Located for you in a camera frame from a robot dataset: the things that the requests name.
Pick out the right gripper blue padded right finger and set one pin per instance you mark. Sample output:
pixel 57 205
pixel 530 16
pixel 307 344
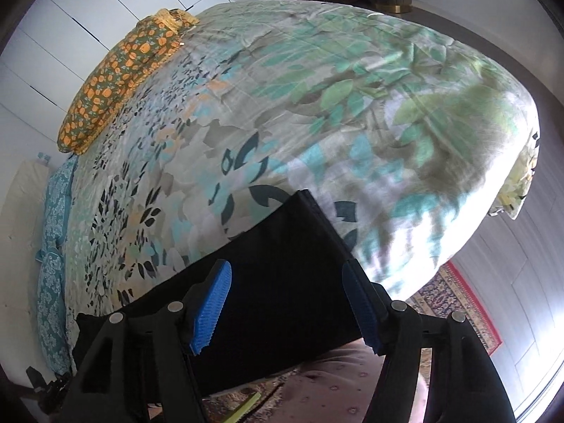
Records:
pixel 464 385

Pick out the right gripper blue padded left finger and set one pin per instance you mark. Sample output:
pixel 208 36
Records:
pixel 105 389

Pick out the black pants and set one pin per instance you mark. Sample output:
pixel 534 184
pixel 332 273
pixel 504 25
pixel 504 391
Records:
pixel 286 305

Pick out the red patterned rug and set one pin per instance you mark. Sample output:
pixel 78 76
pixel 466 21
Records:
pixel 448 291

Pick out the blue patterned pillow near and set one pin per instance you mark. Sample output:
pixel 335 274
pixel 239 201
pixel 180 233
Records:
pixel 51 312

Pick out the blue patterned pillow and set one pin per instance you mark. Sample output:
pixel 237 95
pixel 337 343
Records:
pixel 51 312
pixel 58 202

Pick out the green plastic stool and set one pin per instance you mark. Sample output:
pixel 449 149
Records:
pixel 239 405

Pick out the cream padded headboard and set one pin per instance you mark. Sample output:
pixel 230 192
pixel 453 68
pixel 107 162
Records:
pixel 21 232

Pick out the blue patterned pillow far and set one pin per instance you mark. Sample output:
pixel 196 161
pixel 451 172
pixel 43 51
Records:
pixel 58 202

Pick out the floral leaf bed sheet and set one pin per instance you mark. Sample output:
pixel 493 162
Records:
pixel 406 138

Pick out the orange floral folded quilt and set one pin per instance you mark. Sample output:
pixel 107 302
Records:
pixel 142 51

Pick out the white wardrobe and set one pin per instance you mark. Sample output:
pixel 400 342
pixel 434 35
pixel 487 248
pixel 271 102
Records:
pixel 51 52

